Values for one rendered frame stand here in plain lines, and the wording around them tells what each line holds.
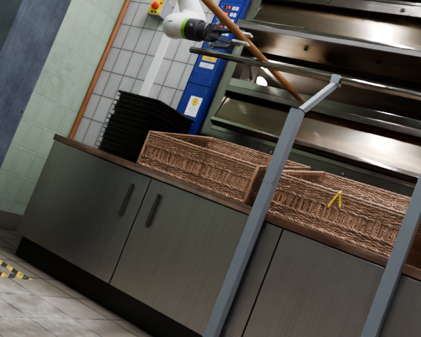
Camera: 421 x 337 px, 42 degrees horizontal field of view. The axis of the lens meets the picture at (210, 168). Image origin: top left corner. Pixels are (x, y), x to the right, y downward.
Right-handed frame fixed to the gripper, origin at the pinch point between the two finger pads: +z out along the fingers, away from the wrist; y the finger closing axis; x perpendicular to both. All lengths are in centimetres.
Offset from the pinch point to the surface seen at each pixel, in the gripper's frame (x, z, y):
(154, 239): 2, -2, 86
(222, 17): 19.9, 1.5, 1.0
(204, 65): -50, -49, -1
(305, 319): 3, 64, 89
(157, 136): -3, -23, 47
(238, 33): 6.3, 1.6, 0.8
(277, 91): -52, -5, 3
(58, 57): -23, -123, 21
